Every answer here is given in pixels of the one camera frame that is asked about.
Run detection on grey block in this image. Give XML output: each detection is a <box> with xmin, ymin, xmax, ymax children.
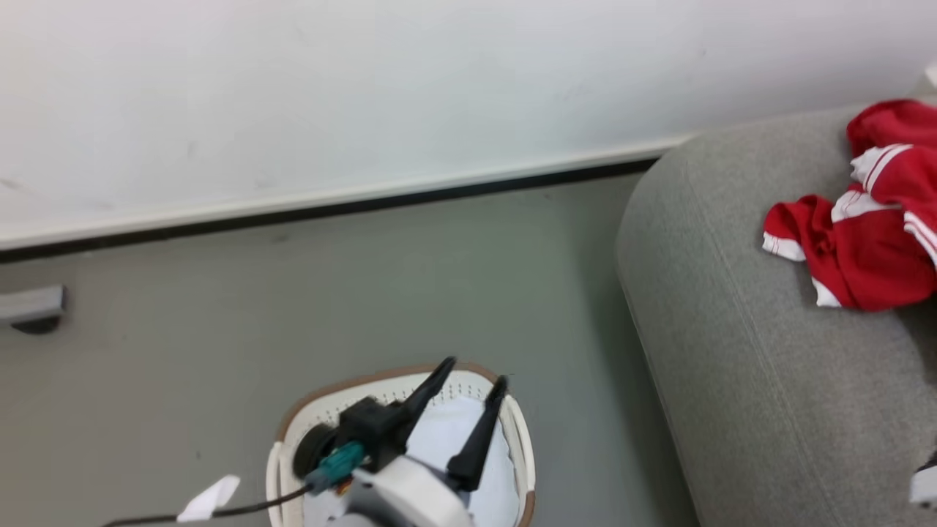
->
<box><xmin>0</xmin><ymin>284</ymin><xmax>67</xmax><ymax>335</ymax></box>

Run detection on black and white item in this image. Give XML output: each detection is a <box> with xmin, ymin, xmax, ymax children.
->
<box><xmin>909</xmin><ymin>452</ymin><xmax>937</xmax><ymax>507</ymax></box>

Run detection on grey fabric sofa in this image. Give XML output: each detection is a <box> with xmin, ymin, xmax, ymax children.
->
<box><xmin>615</xmin><ymin>91</ymin><xmax>937</xmax><ymax>527</ymax></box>

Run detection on thin black cable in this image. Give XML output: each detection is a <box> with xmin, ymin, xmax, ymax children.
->
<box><xmin>101</xmin><ymin>486</ymin><xmax>317</xmax><ymax>527</ymax></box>

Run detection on red and white garment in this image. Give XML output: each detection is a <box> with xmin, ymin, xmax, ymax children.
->
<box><xmin>761</xmin><ymin>99</ymin><xmax>937</xmax><ymax>313</ymax></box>

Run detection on teal cable connector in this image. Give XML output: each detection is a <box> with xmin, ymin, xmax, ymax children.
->
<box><xmin>313</xmin><ymin>441</ymin><xmax>367</xmax><ymax>490</ymax></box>

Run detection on white laundry basket brown rim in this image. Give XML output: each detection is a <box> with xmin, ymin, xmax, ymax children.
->
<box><xmin>265</xmin><ymin>362</ymin><xmax>537</xmax><ymax>527</ymax></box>

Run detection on white clothing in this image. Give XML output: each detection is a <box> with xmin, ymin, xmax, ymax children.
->
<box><xmin>303</xmin><ymin>395</ymin><xmax>521</xmax><ymax>527</ymax></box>

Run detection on white paper tag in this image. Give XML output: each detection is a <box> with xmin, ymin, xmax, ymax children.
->
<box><xmin>176</xmin><ymin>474</ymin><xmax>242</xmax><ymax>523</ymax></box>

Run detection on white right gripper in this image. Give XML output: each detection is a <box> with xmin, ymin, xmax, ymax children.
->
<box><xmin>322</xmin><ymin>356</ymin><xmax>509</xmax><ymax>527</ymax></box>

